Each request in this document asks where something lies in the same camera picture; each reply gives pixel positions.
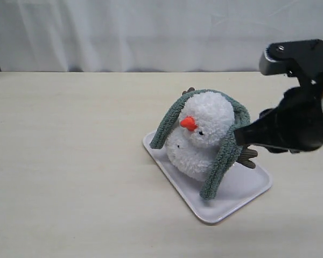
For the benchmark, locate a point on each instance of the white plush snowman toy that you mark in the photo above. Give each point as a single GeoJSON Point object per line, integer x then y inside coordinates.
{"type": "Point", "coordinates": [201, 127]}

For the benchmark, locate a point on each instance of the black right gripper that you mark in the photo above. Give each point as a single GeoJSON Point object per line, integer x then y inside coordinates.
{"type": "Point", "coordinates": [295, 125]}

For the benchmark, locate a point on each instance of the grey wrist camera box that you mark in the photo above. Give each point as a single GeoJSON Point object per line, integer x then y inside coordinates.
{"type": "Point", "coordinates": [291, 57]}

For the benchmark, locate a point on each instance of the white rectangular tray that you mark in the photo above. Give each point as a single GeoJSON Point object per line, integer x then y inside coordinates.
{"type": "Point", "coordinates": [239, 187]}

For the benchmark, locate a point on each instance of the white backdrop curtain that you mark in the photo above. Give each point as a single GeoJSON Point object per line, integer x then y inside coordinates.
{"type": "Point", "coordinates": [127, 36]}

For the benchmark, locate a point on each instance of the green knitted scarf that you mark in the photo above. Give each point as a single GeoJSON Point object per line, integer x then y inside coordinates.
{"type": "Point", "coordinates": [227, 156]}

